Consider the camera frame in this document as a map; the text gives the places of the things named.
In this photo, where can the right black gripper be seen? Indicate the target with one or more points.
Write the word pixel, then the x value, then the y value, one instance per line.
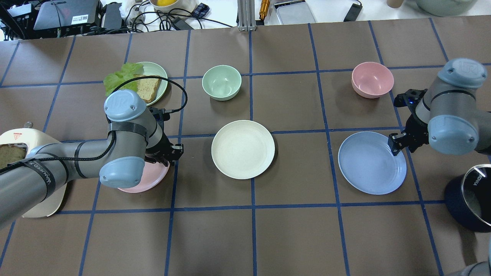
pixel 415 129

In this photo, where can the green bowl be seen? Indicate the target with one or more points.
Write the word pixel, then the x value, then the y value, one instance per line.
pixel 222 82

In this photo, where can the metal tray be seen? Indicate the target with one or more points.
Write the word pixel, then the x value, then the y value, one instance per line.
pixel 291 12

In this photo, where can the gold cylinder tool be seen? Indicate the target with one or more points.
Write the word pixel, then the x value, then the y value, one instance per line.
pixel 264 9

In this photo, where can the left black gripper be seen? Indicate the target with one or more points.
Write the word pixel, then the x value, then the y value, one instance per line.
pixel 162 147

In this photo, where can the cream plate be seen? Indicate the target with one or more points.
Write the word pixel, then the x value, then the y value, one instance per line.
pixel 243 149

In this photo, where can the bread slice in toaster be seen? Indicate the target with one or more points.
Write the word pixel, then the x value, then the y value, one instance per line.
pixel 10 154

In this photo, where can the aluminium frame post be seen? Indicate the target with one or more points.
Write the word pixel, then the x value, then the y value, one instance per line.
pixel 246 15

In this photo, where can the lettuce leaf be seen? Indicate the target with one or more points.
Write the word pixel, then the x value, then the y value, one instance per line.
pixel 127 72

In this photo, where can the pink plate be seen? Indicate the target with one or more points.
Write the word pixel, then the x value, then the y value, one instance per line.
pixel 153 174

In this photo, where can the bread slice on plate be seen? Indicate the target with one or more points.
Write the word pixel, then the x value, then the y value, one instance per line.
pixel 147 89

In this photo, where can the pink bowl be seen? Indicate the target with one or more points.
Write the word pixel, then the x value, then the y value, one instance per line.
pixel 371 80

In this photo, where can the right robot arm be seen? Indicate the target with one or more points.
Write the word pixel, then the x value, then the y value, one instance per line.
pixel 445 116

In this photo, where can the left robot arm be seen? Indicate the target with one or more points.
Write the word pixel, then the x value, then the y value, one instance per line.
pixel 133 137

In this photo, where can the green plate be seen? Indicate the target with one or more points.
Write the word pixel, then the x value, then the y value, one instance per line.
pixel 153 69

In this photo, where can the black power adapter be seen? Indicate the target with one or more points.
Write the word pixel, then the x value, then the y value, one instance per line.
pixel 353 12

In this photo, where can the blue plate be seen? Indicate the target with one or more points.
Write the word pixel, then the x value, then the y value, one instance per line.
pixel 367 163

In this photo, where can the white toaster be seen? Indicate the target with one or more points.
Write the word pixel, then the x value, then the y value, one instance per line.
pixel 23 189

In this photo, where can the dark blue pot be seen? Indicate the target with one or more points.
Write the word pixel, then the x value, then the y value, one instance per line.
pixel 468 198

